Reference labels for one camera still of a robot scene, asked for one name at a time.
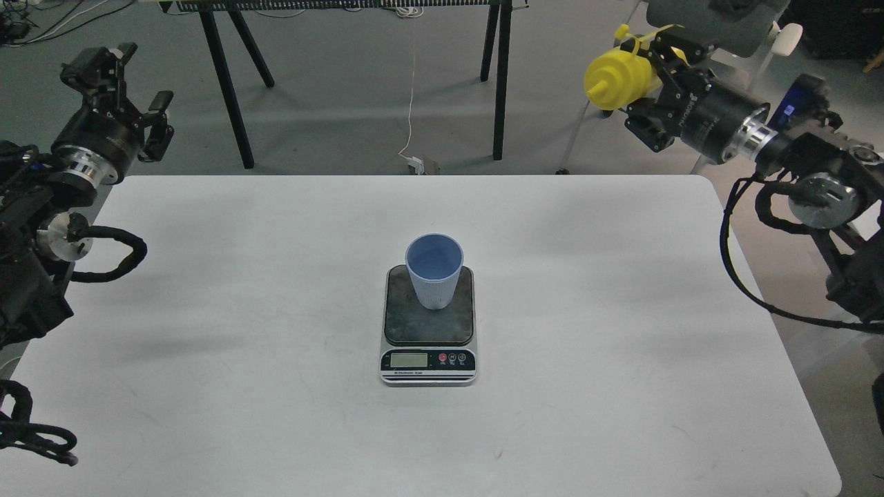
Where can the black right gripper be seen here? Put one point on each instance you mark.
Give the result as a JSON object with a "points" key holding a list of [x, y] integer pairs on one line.
{"points": [[705, 113]]}

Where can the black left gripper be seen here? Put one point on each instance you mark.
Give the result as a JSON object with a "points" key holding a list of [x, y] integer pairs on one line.
{"points": [[97, 74]]}

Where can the yellow squeeze bottle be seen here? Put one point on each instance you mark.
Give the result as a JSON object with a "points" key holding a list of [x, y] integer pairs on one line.
{"points": [[624, 73]]}

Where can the blue ribbed plastic cup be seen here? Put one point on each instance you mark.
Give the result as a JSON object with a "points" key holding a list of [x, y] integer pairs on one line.
{"points": [[434, 264]]}

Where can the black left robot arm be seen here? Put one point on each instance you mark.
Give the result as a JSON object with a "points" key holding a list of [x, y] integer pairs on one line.
{"points": [[45, 242]]}

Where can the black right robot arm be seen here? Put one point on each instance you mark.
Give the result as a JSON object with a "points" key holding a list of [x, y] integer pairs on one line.
{"points": [[813, 179]]}

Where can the digital kitchen scale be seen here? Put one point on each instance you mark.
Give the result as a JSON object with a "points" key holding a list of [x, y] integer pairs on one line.
{"points": [[422, 347]]}

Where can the grey office chair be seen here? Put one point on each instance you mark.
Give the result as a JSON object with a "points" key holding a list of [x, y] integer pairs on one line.
{"points": [[750, 35]]}

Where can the black trestle table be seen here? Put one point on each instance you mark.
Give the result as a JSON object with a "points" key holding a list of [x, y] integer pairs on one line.
{"points": [[353, 62]]}

